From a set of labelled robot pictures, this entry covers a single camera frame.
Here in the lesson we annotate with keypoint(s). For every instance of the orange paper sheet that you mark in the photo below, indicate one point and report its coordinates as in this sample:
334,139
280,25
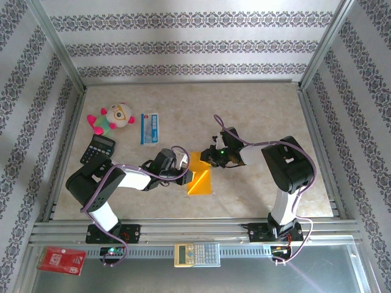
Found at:
200,183

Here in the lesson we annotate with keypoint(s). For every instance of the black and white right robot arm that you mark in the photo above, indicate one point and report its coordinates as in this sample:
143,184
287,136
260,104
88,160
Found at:
290,164

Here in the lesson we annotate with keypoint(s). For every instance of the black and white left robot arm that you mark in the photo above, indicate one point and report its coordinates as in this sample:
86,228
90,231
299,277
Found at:
91,186

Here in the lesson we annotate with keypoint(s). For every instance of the blue white packet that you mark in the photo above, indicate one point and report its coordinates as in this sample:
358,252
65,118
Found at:
149,128

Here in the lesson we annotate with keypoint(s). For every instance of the black desk calculator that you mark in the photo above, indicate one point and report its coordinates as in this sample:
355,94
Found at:
97,149

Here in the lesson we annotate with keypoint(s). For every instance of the white pink plush toy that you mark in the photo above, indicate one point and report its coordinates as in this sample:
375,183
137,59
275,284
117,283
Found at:
119,114

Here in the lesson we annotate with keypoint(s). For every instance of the beige scientific calculator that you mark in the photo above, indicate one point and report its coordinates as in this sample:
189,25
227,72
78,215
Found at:
195,254

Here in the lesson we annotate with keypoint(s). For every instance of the small controller board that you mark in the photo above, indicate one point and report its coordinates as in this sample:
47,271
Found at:
279,250
111,251

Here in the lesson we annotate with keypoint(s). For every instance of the grey metal panel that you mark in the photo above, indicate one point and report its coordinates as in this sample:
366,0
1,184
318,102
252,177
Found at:
244,277

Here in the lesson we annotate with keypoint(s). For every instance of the red card box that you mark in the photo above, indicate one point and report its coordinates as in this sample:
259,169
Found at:
59,261

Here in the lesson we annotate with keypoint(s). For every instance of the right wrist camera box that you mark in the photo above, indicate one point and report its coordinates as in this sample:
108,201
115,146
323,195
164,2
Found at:
218,139

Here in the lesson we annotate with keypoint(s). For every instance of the aluminium mounting rail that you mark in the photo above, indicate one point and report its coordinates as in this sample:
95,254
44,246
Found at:
189,230

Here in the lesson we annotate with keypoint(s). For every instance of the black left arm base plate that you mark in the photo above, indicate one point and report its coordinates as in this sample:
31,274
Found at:
133,233

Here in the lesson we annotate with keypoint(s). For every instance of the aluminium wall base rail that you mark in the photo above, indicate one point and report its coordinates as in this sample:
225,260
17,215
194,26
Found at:
189,82

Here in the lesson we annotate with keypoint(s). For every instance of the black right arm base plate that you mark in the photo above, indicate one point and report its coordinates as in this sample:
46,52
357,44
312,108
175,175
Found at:
256,233

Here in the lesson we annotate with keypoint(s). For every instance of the aluminium side rail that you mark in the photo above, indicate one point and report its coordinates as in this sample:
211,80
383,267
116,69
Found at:
65,152
317,134

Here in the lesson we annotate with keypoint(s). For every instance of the aluminium frame post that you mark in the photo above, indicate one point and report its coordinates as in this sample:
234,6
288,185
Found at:
59,45
326,45

